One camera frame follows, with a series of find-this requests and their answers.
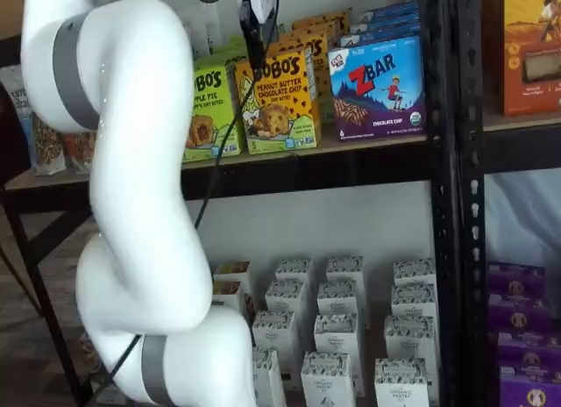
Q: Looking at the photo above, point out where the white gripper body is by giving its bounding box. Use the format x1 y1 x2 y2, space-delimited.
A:
238 0 280 23

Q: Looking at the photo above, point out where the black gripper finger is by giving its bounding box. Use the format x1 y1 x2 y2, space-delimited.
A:
238 0 267 69

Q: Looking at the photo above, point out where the orange Bobo's peanut butter box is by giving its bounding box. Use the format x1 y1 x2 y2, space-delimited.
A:
302 8 352 31
280 29 330 125
288 19 342 42
234 45 324 156

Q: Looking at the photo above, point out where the green Bobo's apple pie box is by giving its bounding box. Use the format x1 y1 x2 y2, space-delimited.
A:
212 45 250 68
181 58 243 163

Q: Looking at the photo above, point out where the blue ZBar snack box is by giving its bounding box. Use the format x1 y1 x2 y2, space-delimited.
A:
327 34 428 142
361 0 420 18
337 23 423 48
349 11 421 31

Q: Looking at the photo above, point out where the wooden shelf board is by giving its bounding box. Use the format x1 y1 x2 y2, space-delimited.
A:
481 108 561 134
4 132 430 193

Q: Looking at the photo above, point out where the large orange printed box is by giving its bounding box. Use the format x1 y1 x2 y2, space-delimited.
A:
484 0 561 118

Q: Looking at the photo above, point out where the purple snack box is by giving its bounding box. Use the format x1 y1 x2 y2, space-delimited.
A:
486 261 548 298
498 366 561 407
486 292 551 336
496 331 561 371

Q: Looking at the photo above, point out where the orange label granola bag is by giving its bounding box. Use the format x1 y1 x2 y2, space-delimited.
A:
60 130 98 175

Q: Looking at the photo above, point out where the yellow label granola carton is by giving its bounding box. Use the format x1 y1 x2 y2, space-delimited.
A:
212 261 253 294
211 280 258 320

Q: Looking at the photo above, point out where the white floral print carton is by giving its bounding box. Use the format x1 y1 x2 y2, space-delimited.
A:
383 314 438 368
299 352 355 407
274 257 316 294
391 257 437 294
251 347 288 407
389 283 438 325
315 280 359 325
312 312 363 382
325 255 366 303
373 357 435 407
264 279 309 325
251 310 298 368

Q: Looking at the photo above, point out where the white granola bag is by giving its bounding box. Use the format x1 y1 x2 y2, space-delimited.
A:
0 64 66 177

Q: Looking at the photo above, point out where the white cartons group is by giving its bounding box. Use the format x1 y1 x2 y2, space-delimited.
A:
209 253 439 407

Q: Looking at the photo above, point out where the pale plastic sheet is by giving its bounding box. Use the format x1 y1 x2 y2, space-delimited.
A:
484 174 561 268

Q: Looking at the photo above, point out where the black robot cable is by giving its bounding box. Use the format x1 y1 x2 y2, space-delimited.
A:
104 0 281 393

